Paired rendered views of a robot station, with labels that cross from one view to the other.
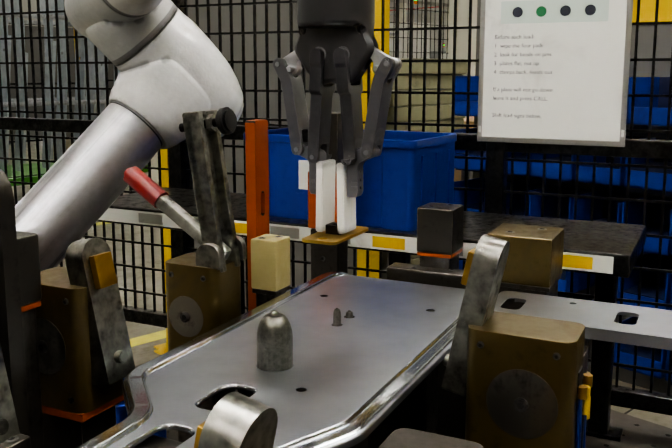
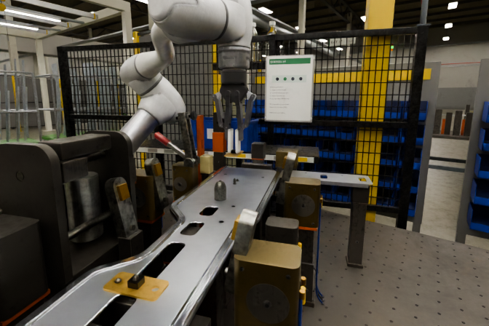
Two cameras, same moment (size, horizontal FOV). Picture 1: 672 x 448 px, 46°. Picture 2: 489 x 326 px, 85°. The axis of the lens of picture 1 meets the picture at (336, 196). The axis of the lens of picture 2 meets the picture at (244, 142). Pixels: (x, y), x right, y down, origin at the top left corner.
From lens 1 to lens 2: 12 cm
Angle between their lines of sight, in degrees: 11
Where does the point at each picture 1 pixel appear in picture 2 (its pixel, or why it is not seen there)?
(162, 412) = (189, 217)
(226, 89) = (180, 104)
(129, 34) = (146, 84)
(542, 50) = (285, 91)
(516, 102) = (277, 108)
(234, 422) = (249, 217)
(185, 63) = (166, 95)
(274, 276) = (208, 168)
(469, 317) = (284, 178)
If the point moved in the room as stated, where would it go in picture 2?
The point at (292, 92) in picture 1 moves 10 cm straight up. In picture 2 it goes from (218, 105) to (218, 70)
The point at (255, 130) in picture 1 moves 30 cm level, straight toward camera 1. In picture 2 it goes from (200, 118) to (217, 128)
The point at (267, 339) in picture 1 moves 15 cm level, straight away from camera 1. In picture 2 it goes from (218, 190) to (209, 174)
